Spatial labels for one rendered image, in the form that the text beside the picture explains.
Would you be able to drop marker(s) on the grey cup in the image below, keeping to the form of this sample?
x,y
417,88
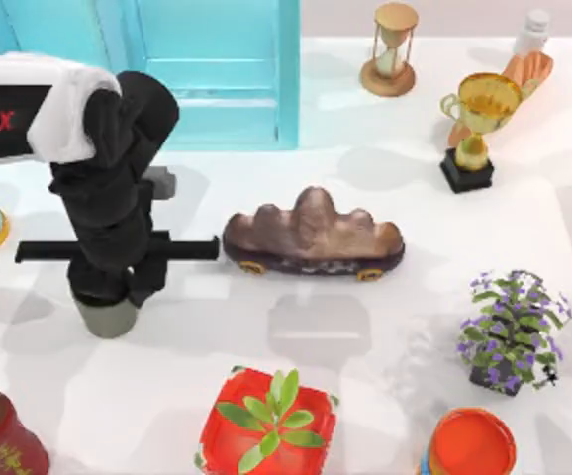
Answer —
x,y
108,319

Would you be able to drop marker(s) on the brown mountain-shaped ornament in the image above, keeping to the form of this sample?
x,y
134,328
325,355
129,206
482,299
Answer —
x,y
311,232

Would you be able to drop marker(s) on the dark red bottle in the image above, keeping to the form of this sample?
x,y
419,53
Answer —
x,y
4,440

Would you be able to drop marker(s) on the green plant in red pot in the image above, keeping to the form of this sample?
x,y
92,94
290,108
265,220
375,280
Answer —
x,y
266,425

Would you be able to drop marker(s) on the light blue rack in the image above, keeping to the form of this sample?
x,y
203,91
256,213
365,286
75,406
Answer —
x,y
217,74

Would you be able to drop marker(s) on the wooden hourglass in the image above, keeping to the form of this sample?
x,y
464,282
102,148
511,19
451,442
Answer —
x,y
389,74

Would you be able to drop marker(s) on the purple flower plant in pot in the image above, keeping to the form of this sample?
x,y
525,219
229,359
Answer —
x,y
511,326

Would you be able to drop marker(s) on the gold trophy with black base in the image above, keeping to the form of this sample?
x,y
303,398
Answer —
x,y
486,106

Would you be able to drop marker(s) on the white bottle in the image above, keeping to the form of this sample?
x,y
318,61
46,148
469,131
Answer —
x,y
532,37

